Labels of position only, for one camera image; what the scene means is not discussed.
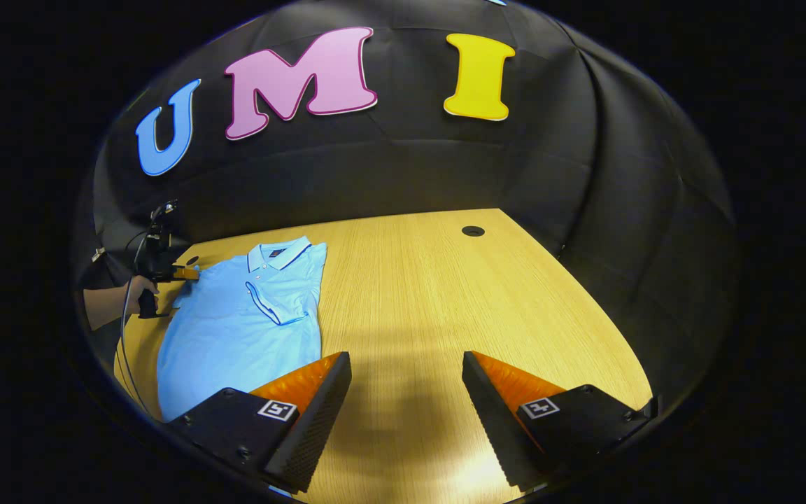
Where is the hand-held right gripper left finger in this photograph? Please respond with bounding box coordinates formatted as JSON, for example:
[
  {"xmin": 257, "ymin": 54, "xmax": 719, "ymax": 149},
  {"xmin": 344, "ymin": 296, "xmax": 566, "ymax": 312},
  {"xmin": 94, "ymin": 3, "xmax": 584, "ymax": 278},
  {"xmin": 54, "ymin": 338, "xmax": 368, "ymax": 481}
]
[{"xmin": 165, "ymin": 351, "xmax": 353, "ymax": 493}]

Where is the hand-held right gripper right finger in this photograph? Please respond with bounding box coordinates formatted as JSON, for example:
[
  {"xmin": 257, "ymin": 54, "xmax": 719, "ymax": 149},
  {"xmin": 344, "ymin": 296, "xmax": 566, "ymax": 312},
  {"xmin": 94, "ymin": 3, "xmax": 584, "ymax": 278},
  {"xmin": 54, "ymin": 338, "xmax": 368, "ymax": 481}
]
[{"xmin": 462, "ymin": 351, "xmax": 658, "ymax": 491}]

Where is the light blue T-shirt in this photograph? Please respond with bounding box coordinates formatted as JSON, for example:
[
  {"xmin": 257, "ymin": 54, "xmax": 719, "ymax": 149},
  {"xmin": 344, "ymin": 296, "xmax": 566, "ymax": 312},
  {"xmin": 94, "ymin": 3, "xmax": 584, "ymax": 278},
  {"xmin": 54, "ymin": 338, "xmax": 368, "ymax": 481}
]
[{"xmin": 156, "ymin": 236, "xmax": 328, "ymax": 422}]

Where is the black backdrop cloth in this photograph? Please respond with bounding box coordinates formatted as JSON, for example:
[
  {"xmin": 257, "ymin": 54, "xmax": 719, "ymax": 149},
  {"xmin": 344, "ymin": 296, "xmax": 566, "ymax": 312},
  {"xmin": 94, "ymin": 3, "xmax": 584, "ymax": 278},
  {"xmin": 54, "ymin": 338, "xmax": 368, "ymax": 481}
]
[{"xmin": 74, "ymin": 0, "xmax": 736, "ymax": 414}]

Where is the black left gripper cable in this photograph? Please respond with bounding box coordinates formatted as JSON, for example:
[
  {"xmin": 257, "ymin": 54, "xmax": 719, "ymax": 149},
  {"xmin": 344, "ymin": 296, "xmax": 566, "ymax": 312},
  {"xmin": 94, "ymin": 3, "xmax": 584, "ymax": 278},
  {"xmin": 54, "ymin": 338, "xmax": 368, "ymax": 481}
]
[{"xmin": 113, "ymin": 231, "xmax": 159, "ymax": 414}]

